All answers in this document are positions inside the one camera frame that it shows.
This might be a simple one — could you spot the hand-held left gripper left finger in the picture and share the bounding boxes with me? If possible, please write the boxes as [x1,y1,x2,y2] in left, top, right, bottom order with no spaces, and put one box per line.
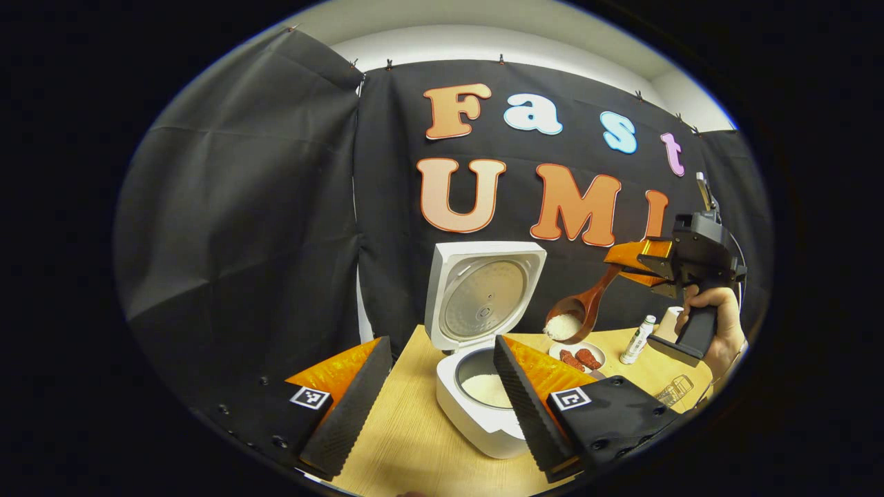
[190,336,393,482]

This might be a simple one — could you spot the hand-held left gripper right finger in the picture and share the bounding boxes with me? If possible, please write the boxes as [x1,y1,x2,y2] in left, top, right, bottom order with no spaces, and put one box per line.
[493,335,698,484]

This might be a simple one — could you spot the white rice layer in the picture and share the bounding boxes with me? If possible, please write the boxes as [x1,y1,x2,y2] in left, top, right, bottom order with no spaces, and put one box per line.
[461,374,513,408]

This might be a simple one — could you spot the brown wooden spoon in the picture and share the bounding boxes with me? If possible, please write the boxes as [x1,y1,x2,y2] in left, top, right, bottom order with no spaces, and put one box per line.
[544,264,622,344]

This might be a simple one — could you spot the white rice spoonful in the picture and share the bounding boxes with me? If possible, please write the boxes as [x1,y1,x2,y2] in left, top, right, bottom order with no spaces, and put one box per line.
[544,313,582,341]

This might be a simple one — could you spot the metal wire chopstick holder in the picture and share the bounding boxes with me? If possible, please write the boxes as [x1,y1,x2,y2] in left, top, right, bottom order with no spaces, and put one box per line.
[655,375,695,408]

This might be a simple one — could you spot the white rice cooker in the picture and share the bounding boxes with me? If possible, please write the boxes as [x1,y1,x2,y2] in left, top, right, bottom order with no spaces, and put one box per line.
[423,241,548,460]

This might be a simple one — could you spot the cream toaster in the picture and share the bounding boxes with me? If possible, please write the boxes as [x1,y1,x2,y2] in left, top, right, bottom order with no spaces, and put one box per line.
[654,306,686,344]

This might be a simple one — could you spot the white drink bottle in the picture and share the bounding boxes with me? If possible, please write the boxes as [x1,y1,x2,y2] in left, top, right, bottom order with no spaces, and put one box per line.
[619,315,657,365]

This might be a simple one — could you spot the white round plate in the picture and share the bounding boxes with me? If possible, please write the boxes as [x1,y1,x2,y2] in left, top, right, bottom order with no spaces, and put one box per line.
[549,341,607,377]

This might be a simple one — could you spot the row of small cloth clips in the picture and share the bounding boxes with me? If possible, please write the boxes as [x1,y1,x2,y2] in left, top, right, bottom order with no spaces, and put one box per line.
[285,25,701,135]

